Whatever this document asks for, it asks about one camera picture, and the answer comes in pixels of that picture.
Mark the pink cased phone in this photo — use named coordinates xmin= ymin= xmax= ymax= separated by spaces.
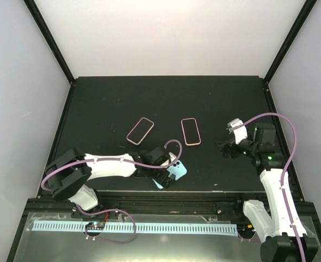
xmin=180 ymin=118 xmax=201 ymax=146

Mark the right rear black frame post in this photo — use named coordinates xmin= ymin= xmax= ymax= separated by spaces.
xmin=264 ymin=0 xmax=317 ymax=84

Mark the pink phone case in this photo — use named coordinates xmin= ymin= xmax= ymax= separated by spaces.
xmin=126 ymin=117 xmax=154 ymax=145

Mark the white slotted cable duct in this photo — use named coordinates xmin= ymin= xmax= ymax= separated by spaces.
xmin=32 ymin=221 xmax=238 ymax=236

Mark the black frame post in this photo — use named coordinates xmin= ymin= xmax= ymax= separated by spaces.
xmin=23 ymin=0 xmax=75 ymax=84
xmin=264 ymin=0 xmax=317 ymax=84

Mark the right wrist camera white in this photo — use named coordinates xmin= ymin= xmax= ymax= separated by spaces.
xmin=227 ymin=118 xmax=247 ymax=145

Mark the small circuit board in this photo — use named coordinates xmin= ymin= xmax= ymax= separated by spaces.
xmin=85 ymin=222 xmax=105 ymax=230
xmin=242 ymin=224 xmax=254 ymax=231

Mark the left rear black frame post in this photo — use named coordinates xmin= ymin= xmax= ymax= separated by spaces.
xmin=23 ymin=0 xmax=75 ymax=84

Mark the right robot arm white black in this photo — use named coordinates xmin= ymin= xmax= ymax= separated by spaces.
xmin=217 ymin=118 xmax=318 ymax=261

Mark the left small circuit board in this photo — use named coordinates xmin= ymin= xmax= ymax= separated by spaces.
xmin=85 ymin=222 xmax=105 ymax=230

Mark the right small circuit board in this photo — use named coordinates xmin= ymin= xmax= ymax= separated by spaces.
xmin=242 ymin=224 xmax=254 ymax=231

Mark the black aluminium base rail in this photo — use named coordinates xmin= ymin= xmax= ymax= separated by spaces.
xmin=37 ymin=190 xmax=302 ymax=219

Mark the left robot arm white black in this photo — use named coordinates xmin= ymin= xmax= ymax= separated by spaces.
xmin=41 ymin=147 xmax=179 ymax=218

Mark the light blue phone case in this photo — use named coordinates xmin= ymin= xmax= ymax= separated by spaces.
xmin=153 ymin=160 xmax=187 ymax=189

